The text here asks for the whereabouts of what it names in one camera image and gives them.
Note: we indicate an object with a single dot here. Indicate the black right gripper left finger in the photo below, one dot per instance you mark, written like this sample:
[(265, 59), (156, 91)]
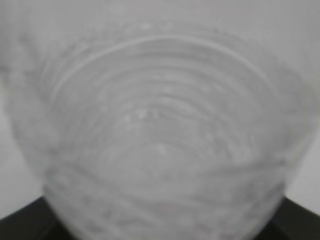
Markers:
[(35, 221)]

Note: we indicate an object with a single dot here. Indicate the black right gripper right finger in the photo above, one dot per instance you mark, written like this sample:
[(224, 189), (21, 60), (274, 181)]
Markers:
[(292, 222)]

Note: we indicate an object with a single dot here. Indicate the clear plastic water bottle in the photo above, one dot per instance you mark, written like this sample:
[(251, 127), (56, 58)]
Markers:
[(162, 119)]

